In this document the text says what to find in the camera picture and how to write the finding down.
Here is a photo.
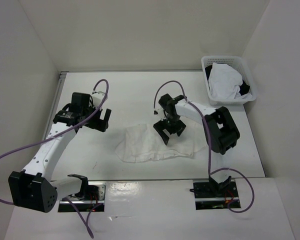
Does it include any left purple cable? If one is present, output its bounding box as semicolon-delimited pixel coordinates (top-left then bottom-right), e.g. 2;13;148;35
0;79;110;238

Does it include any white plastic basket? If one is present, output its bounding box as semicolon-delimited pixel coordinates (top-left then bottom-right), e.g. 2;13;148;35
201;55;258;106

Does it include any black garment in basket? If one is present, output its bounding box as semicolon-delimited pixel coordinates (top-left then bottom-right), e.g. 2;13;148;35
204;64;252;96

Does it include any white skirt in basket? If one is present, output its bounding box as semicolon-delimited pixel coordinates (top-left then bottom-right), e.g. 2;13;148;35
208;62;253;101

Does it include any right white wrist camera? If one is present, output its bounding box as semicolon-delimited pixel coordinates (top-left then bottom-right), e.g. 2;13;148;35
153;107;166;120

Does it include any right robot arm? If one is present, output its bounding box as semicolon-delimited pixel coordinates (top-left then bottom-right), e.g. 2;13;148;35
153;94;240;197

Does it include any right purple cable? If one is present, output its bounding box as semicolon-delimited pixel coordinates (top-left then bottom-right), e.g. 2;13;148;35
152;80;255;213

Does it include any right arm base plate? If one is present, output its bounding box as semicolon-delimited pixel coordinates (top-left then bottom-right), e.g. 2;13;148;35
189;180;241;210

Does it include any purple cable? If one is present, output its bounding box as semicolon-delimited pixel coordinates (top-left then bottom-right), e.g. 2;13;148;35
152;80;255;213
0;79;110;238

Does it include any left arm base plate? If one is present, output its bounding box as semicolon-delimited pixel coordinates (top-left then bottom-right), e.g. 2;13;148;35
67;180;107;213

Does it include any cream pleated skirt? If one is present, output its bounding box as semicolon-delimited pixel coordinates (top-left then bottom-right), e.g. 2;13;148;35
115;120;208;164

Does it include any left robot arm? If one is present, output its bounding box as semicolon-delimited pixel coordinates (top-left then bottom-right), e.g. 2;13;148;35
8;91;112;213

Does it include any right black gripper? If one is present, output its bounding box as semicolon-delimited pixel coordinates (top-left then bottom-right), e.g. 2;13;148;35
153;114;186;145

